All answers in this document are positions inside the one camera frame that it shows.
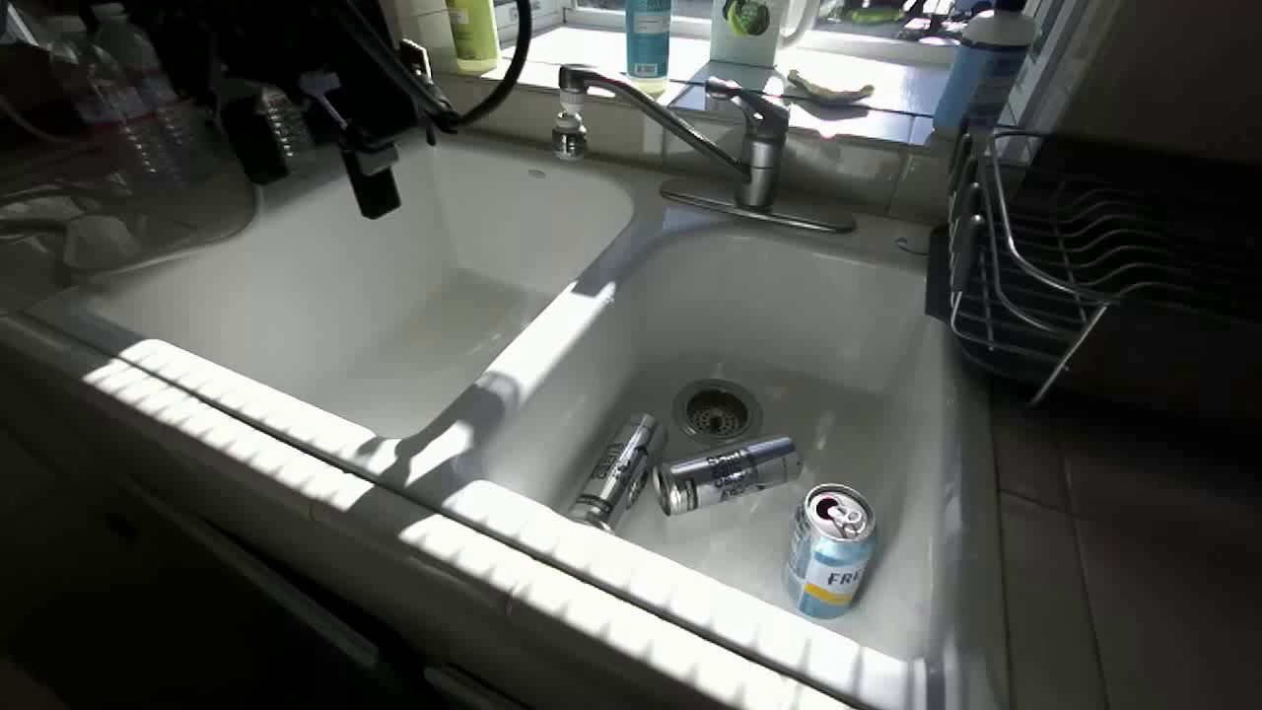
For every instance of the tall clear water bottle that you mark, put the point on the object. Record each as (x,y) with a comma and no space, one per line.
(132,93)

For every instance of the blue drink can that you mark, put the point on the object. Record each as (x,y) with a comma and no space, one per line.
(830,558)

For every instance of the soap pump bottle blue label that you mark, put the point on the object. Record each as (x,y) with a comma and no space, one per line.
(648,39)

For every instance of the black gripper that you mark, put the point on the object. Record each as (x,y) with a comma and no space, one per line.
(329,93)

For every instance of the white double sink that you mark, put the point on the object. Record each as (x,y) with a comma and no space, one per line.
(396,303)

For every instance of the small blue soap dispenser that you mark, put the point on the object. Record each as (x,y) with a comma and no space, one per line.
(980,66)

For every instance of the spray bottle green label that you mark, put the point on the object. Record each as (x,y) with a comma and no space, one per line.
(476,32)

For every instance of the drain with strainer holes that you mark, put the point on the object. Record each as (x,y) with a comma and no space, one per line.
(717,413)

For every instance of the silver drink can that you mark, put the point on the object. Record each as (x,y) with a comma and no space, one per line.
(731,475)
(620,466)

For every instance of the green scrub sponge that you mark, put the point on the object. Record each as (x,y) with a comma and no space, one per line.
(830,90)

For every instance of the chrome sink faucet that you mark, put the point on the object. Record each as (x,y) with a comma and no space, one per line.
(758,187)

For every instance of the chrome tap spout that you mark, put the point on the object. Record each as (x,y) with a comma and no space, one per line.
(656,112)

